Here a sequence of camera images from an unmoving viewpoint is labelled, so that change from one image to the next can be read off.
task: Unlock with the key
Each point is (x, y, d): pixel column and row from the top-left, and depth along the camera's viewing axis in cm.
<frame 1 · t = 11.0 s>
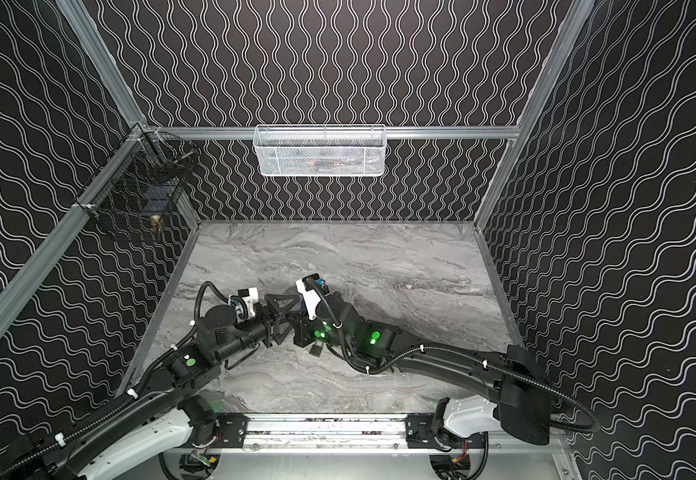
left hand: (304, 309, 68), fingers open
right hand: (285, 317, 70), fingers closed
items in white basket: (327, 163, 99), point 30 cm above the table

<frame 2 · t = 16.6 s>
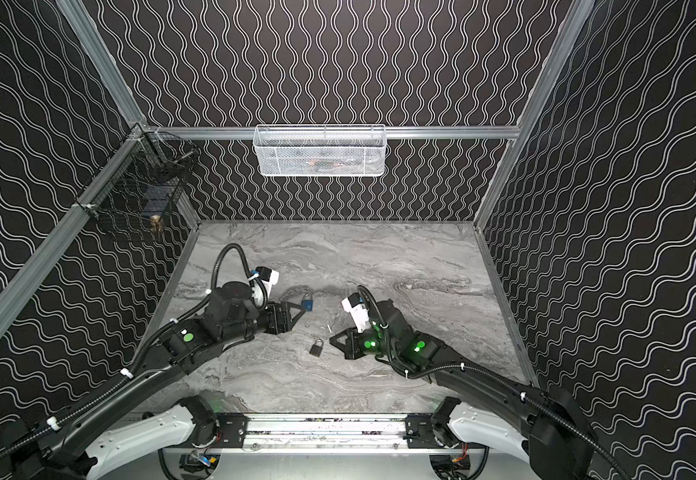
left hand: (303, 310, 70), fingers open
right hand: (330, 341, 74), fingers closed
the named things where they were.

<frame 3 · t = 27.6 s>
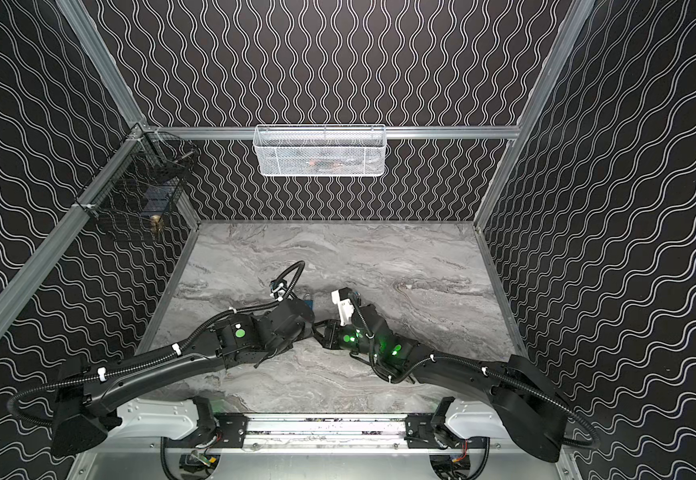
left hand: (321, 321, 72), fingers open
right hand: (307, 330, 74), fingers closed
the named things where they were.

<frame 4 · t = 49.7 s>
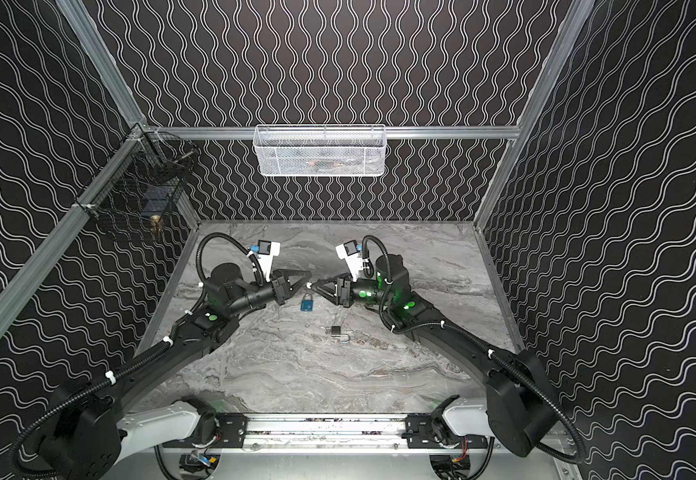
left hand: (316, 277, 69), fingers closed
right hand: (315, 287, 71), fingers open
black padlock: (336, 332, 92), on the table
the other named things where they were.

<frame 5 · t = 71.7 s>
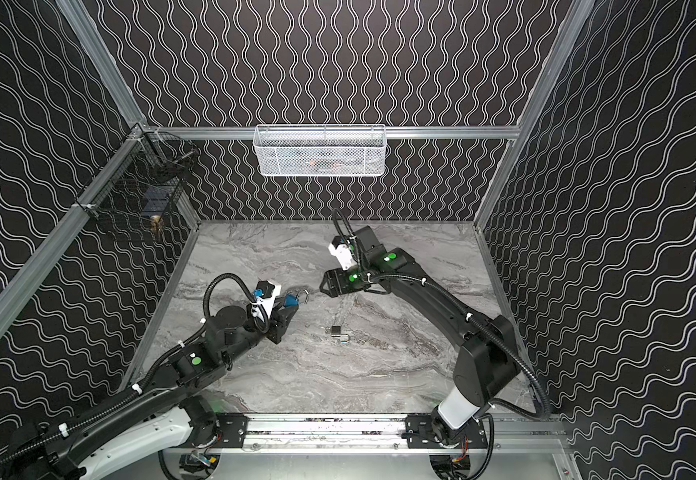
left hand: (296, 304, 73), fingers open
right hand: (331, 285, 81), fingers open
the named things where they were.

